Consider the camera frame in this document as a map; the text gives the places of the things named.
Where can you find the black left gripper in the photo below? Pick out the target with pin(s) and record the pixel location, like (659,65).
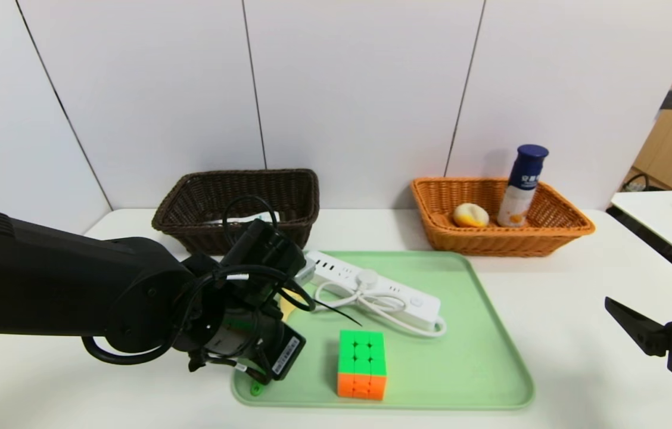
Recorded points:
(288,356)

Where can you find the yellow green pasta spoon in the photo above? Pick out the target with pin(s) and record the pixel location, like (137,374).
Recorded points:
(256,390)

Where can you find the green orange puzzle cube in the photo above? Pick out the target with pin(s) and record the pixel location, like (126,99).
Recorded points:
(363,364)

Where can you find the white tube with clear cap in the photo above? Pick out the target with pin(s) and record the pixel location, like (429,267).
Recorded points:
(264,216)

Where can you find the white bottle with blue cap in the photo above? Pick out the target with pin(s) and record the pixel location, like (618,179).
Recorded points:
(519,190)

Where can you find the orange topped bread bun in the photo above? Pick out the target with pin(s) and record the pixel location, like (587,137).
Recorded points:
(470,215)

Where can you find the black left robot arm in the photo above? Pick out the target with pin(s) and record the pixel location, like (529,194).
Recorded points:
(44,286)

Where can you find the orange wicker basket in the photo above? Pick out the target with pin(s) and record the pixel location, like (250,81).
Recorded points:
(550,229)

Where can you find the dark brown wicker basket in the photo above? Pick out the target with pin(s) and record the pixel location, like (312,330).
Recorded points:
(193,202)

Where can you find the white side table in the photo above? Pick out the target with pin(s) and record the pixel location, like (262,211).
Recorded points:
(663,220)

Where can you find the light green plastic tray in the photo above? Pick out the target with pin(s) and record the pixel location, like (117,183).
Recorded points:
(461,357)

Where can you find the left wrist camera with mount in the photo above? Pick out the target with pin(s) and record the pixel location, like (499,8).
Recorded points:
(267,250)

